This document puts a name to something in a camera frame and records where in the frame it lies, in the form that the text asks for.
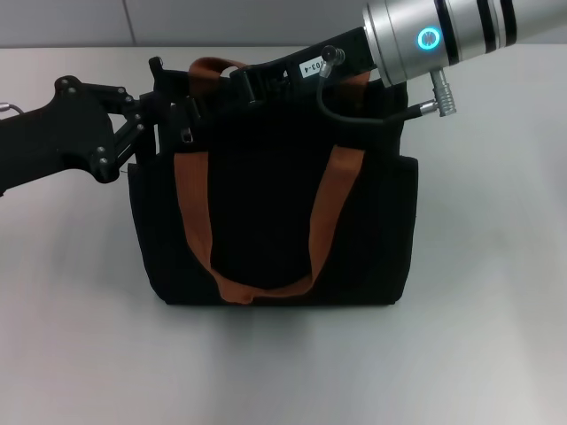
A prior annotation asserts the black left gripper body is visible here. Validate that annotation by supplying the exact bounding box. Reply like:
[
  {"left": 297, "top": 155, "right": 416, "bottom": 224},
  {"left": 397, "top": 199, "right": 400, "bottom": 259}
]
[{"left": 0, "top": 75, "right": 143, "bottom": 198}]

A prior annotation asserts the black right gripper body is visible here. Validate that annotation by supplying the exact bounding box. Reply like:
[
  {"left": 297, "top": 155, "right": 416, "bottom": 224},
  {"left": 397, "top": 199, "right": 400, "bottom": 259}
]
[{"left": 229, "top": 27, "right": 380, "bottom": 105}]

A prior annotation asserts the black bag with orange handles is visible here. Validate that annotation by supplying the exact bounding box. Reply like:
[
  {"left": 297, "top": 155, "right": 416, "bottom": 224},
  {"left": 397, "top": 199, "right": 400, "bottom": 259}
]
[{"left": 127, "top": 56, "right": 420, "bottom": 307}]

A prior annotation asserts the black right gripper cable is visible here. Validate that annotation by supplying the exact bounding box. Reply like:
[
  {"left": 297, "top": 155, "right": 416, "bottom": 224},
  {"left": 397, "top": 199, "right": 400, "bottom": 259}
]
[{"left": 317, "top": 43, "right": 454, "bottom": 128}]

